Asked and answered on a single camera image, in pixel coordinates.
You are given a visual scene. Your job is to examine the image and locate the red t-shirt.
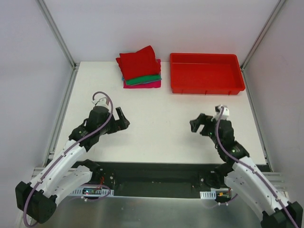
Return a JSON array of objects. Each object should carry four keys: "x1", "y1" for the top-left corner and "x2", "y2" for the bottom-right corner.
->
[{"x1": 116, "y1": 46, "x2": 160, "y2": 80}]

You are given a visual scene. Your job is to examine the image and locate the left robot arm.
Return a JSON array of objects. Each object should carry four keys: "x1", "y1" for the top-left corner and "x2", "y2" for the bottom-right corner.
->
[{"x1": 15, "y1": 105, "x2": 130, "y2": 228}]

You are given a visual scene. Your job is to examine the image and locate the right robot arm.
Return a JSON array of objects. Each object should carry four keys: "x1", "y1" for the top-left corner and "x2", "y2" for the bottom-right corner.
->
[{"x1": 190, "y1": 114, "x2": 304, "y2": 228}]

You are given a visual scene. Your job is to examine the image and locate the green folded t-shirt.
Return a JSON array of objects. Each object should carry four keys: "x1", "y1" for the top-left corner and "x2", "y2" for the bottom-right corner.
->
[{"x1": 125, "y1": 74, "x2": 162, "y2": 86}]

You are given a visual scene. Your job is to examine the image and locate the pink folded t-shirt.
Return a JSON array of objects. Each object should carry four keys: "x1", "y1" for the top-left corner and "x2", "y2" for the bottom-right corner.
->
[{"x1": 123, "y1": 58, "x2": 162, "y2": 89}]

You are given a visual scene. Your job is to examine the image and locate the red plastic bin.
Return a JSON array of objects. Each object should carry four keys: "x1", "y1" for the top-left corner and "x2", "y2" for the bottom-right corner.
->
[{"x1": 170, "y1": 53, "x2": 245, "y2": 95}]

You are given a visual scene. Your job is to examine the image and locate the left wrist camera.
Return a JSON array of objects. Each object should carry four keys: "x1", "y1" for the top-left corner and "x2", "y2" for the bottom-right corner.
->
[{"x1": 92, "y1": 97, "x2": 110, "y2": 109}]

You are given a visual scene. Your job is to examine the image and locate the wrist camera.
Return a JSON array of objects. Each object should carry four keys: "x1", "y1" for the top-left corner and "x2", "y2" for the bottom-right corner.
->
[
  {"x1": 92, "y1": 97, "x2": 110, "y2": 109},
  {"x1": 213, "y1": 104, "x2": 230, "y2": 120}
]

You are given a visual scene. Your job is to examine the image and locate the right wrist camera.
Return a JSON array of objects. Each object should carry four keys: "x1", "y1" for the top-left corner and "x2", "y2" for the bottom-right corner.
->
[{"x1": 213, "y1": 104, "x2": 230, "y2": 120}]

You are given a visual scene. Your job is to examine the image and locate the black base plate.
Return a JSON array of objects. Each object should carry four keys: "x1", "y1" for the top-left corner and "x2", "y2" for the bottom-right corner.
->
[{"x1": 90, "y1": 162, "x2": 228, "y2": 199}]

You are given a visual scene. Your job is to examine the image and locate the right white cable duct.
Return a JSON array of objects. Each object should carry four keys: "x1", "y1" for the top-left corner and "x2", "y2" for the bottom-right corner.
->
[{"x1": 199, "y1": 191, "x2": 217, "y2": 200}]

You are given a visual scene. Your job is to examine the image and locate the white cable duct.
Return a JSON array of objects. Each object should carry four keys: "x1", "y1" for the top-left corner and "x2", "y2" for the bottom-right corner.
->
[
  {"x1": 199, "y1": 191, "x2": 217, "y2": 200},
  {"x1": 68, "y1": 186, "x2": 114, "y2": 197}
]

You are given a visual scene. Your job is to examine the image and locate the aluminium front rail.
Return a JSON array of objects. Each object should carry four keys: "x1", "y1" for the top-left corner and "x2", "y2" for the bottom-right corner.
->
[{"x1": 29, "y1": 166, "x2": 289, "y2": 190}]

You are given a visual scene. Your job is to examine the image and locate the left white cable duct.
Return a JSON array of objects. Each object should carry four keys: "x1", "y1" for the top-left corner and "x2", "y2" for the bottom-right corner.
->
[{"x1": 68, "y1": 186, "x2": 114, "y2": 197}]

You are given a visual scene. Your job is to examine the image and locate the left aluminium frame post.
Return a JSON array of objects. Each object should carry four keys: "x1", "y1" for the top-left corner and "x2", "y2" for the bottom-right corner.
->
[{"x1": 35, "y1": 0, "x2": 77, "y2": 70}]

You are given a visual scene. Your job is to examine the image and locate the aluminium frame post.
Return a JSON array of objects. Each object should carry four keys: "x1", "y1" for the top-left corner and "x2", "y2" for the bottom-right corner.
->
[
  {"x1": 35, "y1": 0, "x2": 77, "y2": 70},
  {"x1": 240, "y1": 0, "x2": 288, "y2": 71}
]

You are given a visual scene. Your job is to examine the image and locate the right aluminium frame post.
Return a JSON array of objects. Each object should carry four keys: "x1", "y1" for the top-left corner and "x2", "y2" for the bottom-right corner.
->
[{"x1": 240, "y1": 0, "x2": 288, "y2": 71}]

